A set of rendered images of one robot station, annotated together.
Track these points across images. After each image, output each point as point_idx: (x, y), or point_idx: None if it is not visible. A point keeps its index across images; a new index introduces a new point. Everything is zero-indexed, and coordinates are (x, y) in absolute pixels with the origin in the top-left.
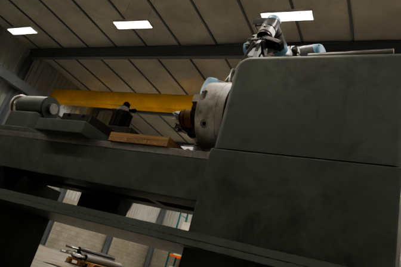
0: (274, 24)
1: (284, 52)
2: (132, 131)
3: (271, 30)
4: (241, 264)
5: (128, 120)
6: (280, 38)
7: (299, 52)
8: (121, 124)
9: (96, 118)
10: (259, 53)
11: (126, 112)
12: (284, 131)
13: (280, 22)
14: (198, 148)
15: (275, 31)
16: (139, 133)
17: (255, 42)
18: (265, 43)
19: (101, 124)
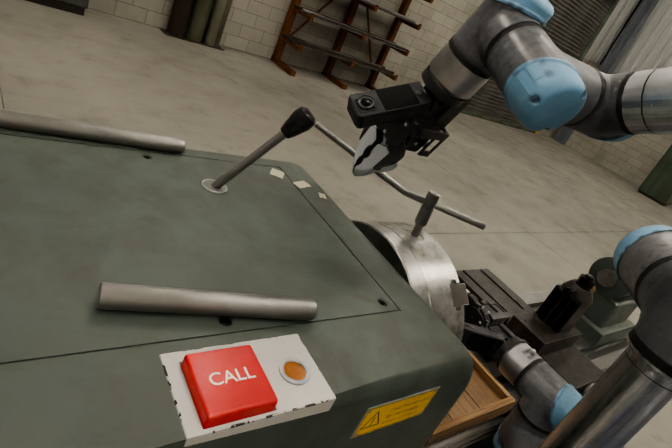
0: (462, 26)
1: (517, 106)
2: (516, 323)
3: (434, 58)
4: None
5: (563, 309)
6: (492, 60)
7: (283, 125)
8: (541, 310)
9: (461, 279)
10: (370, 145)
11: (557, 291)
12: None
13: None
14: (515, 405)
15: (461, 47)
16: (536, 336)
17: (315, 125)
18: None
19: (469, 291)
